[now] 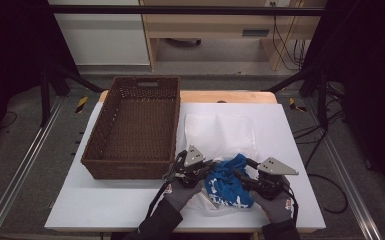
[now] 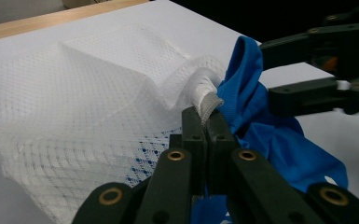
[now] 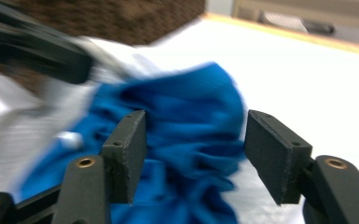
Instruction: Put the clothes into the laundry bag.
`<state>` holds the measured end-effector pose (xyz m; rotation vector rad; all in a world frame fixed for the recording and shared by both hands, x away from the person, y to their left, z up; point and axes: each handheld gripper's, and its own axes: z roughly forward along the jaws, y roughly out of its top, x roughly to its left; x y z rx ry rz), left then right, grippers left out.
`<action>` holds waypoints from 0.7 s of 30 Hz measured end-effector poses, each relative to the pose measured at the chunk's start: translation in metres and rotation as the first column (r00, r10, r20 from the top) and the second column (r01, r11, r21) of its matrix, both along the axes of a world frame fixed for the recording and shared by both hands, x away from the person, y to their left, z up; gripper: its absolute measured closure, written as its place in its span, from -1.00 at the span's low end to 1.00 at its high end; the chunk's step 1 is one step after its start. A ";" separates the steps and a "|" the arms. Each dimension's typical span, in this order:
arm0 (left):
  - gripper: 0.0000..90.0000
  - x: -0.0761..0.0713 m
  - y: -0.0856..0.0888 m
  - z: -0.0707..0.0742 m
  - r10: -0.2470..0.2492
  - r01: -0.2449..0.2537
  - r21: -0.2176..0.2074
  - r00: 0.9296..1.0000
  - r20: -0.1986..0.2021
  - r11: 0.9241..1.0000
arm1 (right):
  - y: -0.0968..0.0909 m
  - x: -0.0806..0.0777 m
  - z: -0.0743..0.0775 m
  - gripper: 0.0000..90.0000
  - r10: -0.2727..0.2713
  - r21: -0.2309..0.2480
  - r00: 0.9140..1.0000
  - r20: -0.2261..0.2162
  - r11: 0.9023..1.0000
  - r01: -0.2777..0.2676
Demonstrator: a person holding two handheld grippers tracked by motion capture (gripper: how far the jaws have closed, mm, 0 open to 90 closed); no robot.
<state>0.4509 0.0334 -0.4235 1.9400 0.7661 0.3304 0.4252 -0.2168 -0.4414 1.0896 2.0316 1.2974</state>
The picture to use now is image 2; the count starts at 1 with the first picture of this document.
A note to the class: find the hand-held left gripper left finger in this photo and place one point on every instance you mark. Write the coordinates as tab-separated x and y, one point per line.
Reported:
192	137

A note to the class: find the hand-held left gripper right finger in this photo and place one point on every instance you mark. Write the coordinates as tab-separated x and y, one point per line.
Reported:
220	137

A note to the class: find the blue printed garment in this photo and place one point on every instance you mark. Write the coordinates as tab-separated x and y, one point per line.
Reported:
267	133

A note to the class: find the white mesh laundry bag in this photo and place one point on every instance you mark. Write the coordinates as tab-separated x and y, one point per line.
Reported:
84	102

